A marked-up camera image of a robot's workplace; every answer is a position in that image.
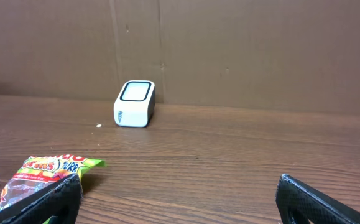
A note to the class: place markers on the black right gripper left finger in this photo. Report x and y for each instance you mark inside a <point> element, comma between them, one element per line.
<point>57,203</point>

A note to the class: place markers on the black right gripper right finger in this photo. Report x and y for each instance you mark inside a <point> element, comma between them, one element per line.
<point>299,203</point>

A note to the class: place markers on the colourful gummy candy bag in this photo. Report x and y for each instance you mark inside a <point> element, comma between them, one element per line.
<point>39,172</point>

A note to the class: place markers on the white barcode scanner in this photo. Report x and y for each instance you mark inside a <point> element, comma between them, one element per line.
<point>135,104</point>

